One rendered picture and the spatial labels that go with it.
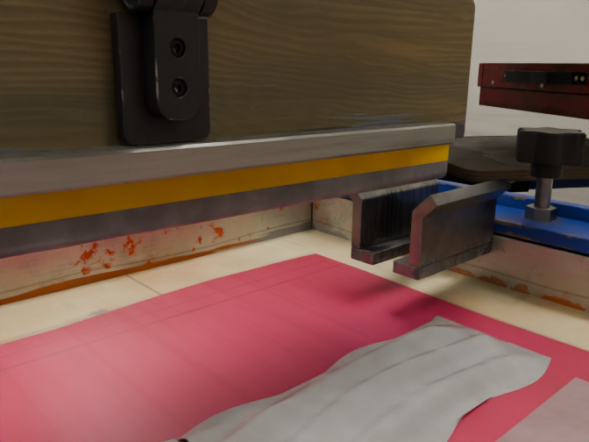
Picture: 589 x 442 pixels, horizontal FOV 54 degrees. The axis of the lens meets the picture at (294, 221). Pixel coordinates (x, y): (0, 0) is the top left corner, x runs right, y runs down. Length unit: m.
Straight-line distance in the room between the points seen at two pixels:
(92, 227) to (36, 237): 0.02
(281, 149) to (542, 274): 0.23
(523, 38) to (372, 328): 2.08
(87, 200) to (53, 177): 0.03
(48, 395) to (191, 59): 0.17
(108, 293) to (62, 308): 0.03
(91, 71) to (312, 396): 0.16
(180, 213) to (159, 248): 0.21
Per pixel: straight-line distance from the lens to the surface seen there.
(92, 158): 0.18
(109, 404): 0.28
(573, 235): 0.39
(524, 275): 0.41
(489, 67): 1.34
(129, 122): 0.19
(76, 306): 0.38
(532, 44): 2.35
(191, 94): 0.19
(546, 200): 0.42
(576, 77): 1.10
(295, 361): 0.30
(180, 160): 0.19
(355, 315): 0.36
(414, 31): 0.30
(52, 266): 0.41
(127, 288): 0.41
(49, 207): 0.20
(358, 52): 0.27
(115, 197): 0.21
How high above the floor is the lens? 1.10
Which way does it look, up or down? 15 degrees down
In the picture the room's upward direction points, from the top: 1 degrees clockwise
